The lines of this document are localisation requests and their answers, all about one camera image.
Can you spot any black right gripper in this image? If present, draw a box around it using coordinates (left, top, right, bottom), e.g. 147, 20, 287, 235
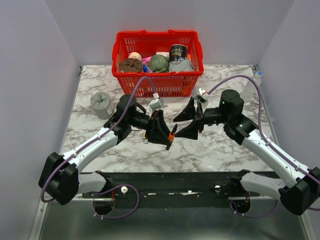
173, 96, 230, 140

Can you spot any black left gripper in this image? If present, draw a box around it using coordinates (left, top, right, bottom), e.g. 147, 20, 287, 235
128, 109, 174, 147

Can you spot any orange black padlock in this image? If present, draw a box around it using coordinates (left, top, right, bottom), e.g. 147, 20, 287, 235
168, 124, 178, 143

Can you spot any black head key bunch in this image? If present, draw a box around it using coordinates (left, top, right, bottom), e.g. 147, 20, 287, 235
166, 143, 172, 151

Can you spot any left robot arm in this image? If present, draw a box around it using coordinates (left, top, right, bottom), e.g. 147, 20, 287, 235
38, 93, 175, 205

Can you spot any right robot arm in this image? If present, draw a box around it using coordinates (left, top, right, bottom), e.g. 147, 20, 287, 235
174, 89, 320, 216

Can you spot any red plastic basket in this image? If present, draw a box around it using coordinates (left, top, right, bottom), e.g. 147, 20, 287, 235
112, 29, 204, 98

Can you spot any grey wrapped roll in basket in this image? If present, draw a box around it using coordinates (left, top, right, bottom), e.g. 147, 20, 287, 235
168, 59, 195, 73

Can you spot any green round ball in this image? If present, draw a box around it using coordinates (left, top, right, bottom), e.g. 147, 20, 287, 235
148, 54, 169, 73

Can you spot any clear plastic bottle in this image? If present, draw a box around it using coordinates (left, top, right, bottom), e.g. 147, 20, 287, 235
240, 71, 263, 102

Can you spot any black can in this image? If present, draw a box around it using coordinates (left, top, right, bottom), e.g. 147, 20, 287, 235
169, 44, 188, 63

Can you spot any grey wrapped roll on table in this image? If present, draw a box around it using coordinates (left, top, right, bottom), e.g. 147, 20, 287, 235
90, 92, 115, 120

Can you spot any pink packet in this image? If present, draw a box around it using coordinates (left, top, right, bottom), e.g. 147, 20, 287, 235
141, 56, 152, 73

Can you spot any brown wrapped roll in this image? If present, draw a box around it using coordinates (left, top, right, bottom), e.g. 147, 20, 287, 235
119, 58, 143, 73

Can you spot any beige egg shaped object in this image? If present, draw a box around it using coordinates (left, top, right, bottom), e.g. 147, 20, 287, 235
128, 52, 142, 61

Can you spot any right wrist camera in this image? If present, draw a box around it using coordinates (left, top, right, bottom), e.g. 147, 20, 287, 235
191, 87, 211, 110

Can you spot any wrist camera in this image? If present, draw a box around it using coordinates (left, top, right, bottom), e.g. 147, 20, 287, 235
148, 98, 165, 112
191, 87, 211, 110

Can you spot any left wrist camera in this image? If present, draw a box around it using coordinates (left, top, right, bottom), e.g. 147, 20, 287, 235
148, 98, 165, 112

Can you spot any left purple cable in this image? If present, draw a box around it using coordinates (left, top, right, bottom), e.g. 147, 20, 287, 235
40, 76, 161, 220

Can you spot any purple cable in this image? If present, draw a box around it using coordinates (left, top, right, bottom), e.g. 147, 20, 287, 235
203, 74, 320, 218
40, 76, 161, 220

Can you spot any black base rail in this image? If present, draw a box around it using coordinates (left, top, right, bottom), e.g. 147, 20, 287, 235
82, 171, 259, 209

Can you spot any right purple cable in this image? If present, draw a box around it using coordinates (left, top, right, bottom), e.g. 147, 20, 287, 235
203, 74, 320, 218

